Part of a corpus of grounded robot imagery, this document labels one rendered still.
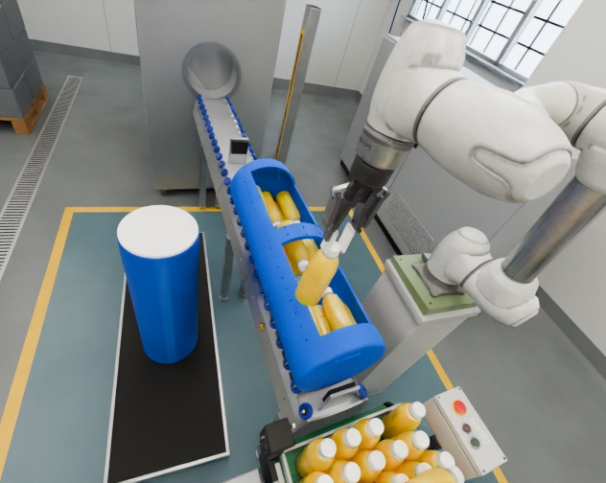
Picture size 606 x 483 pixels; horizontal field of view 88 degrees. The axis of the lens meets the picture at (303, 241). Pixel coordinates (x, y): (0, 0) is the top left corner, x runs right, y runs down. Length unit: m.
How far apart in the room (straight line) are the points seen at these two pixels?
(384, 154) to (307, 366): 0.57
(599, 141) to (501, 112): 0.53
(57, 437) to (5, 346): 0.61
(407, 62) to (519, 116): 0.17
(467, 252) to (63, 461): 1.98
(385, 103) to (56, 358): 2.11
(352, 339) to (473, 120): 0.60
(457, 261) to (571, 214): 0.42
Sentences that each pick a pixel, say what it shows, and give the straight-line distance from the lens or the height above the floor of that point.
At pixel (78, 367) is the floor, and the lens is 2.21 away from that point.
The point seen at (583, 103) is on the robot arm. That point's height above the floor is 1.82.
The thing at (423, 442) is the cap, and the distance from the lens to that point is 1.01.
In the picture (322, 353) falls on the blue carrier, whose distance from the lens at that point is 0.85.
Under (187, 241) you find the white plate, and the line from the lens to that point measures 1.24.
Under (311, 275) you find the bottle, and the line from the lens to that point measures 0.75.
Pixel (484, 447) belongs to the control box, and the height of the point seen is 1.10.
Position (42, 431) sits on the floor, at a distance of 2.13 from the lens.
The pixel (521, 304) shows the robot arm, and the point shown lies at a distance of 1.27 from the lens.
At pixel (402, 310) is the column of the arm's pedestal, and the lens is 1.45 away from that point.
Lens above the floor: 1.94
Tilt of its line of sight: 43 degrees down
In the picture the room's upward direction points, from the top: 19 degrees clockwise
